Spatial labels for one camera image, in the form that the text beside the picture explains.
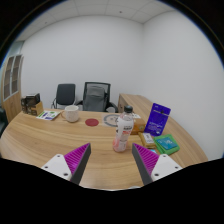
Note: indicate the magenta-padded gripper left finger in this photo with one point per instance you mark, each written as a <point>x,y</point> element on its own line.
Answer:
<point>77,159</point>

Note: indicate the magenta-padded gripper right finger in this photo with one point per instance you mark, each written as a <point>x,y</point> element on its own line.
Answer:
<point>146,159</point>

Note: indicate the clear bottle with white label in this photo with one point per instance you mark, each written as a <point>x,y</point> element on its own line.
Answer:
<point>124,128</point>

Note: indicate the small light blue packet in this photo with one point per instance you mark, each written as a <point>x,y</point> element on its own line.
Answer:
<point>153,151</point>

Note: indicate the small yellow-brown packet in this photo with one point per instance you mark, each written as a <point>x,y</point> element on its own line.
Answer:
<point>146,140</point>

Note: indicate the green packet with teal card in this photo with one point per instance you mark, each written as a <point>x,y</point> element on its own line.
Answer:
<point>166,144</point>

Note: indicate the flat round red coaster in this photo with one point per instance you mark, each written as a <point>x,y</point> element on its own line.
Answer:
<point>92,122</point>

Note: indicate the purple pouch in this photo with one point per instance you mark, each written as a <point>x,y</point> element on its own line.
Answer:
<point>158,120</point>

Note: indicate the white ceramic mug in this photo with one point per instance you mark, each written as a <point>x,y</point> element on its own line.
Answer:
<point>72,114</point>

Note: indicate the white and green leaflet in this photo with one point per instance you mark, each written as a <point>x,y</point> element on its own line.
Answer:
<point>48,115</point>

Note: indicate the wooden side desk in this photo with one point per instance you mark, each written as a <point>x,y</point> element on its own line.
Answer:
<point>138,101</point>

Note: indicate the grey mesh office chair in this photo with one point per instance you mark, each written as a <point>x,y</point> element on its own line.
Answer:
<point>95,96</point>

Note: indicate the black visitor chair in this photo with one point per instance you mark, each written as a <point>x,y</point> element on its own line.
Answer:
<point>65,93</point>

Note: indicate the dark box on brown box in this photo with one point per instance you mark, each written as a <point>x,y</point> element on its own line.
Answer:
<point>31,101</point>

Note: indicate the wooden cabinet with glass doors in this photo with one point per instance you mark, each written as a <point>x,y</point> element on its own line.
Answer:
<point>12,96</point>

